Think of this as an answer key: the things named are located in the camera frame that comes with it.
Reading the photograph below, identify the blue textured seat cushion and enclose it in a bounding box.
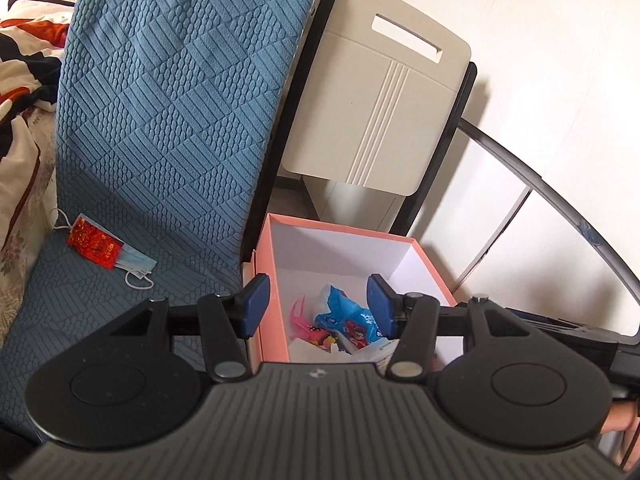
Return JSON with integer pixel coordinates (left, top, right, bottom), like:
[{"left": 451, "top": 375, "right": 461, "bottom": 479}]
[{"left": 0, "top": 0, "right": 320, "bottom": 436}]

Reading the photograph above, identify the blue face mask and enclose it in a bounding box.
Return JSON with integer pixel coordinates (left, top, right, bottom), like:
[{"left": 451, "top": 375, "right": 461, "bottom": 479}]
[{"left": 54, "top": 208, "right": 157, "bottom": 290}]

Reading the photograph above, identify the pink feather toy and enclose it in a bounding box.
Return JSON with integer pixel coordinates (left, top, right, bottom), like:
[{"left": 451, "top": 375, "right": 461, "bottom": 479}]
[{"left": 288, "top": 295, "right": 337, "bottom": 351}]

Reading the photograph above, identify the red tea packet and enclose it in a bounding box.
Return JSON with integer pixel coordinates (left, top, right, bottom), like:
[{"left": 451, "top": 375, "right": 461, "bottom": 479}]
[{"left": 66, "top": 216, "right": 124, "bottom": 270}]

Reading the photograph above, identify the pink cardboard box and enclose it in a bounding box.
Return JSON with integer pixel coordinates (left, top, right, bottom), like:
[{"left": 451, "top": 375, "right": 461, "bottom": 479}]
[{"left": 246, "top": 214, "right": 456, "bottom": 367}]

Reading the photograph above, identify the floral lace bed cover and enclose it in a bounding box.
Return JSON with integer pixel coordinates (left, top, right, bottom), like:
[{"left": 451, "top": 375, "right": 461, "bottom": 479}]
[{"left": 1, "top": 107, "right": 58, "bottom": 340}]

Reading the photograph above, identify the blue snack wrapper bag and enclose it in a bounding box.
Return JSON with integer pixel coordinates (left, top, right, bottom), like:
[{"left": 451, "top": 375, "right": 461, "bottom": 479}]
[{"left": 314, "top": 285, "right": 384, "bottom": 350}]

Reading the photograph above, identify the white paper towel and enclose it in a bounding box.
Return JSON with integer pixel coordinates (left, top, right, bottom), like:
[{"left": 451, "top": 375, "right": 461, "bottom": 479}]
[{"left": 288, "top": 338, "right": 398, "bottom": 370}]

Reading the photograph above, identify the red black cream blanket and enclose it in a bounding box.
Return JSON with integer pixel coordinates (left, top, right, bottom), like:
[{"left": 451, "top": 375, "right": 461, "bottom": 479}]
[{"left": 1, "top": 15, "right": 70, "bottom": 245}]

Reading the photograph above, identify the person's right hand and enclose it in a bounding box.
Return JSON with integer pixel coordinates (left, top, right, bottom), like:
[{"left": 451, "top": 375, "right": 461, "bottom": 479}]
[{"left": 601, "top": 400, "right": 639, "bottom": 471}]

